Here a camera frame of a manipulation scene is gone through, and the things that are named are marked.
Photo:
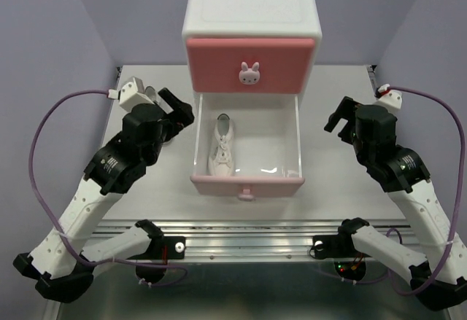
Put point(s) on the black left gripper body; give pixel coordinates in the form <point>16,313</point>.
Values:
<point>168,130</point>

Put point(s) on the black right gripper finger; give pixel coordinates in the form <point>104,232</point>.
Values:
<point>344,111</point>
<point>347,134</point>

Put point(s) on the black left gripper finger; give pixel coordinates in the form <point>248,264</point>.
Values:
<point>168,101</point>
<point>182,115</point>

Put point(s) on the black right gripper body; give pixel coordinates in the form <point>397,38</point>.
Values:
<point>363,154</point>

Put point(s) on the white sneaker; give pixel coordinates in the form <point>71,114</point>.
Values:
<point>221,154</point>
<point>152,94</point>

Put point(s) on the light pink drawer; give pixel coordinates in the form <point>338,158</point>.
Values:
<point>266,145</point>

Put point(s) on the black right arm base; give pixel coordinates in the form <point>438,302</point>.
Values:
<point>342,245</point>

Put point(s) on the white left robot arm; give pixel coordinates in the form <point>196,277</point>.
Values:
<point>64,265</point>

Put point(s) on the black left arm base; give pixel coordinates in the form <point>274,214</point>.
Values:
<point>167,248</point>

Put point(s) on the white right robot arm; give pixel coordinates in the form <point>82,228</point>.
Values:
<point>437,274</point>

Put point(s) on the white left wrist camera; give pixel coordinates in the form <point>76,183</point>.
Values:
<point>131,94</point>

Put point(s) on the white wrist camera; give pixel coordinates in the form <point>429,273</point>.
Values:
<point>131,94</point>
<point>385,97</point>

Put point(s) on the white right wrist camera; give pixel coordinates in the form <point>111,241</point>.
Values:
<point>385,97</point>

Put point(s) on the aluminium mounting rail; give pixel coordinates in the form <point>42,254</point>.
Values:
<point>211,241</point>

